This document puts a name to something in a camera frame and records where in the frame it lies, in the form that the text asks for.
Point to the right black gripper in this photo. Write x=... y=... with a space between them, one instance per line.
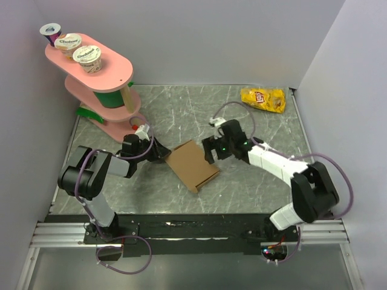
x=209 y=144

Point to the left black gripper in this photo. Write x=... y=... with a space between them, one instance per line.
x=158 y=151

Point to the brown cardboard box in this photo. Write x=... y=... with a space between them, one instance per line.
x=188 y=163

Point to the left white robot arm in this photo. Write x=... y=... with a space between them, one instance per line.
x=84 y=174

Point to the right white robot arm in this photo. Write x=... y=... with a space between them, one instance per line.
x=313 y=193

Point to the yellow chips bag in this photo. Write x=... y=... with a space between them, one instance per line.
x=266 y=99

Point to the pink tiered shelf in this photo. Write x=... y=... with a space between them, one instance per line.
x=117 y=72

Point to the white Chobani yogurt cup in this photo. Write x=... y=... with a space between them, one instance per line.
x=89 y=58

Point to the orange Chobani yogurt cup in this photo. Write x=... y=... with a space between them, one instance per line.
x=68 y=43

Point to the purple yogurt cup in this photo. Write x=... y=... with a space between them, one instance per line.
x=51 y=32

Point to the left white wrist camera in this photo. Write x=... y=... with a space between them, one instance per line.
x=141 y=131

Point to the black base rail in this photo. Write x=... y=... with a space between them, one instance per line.
x=141 y=234

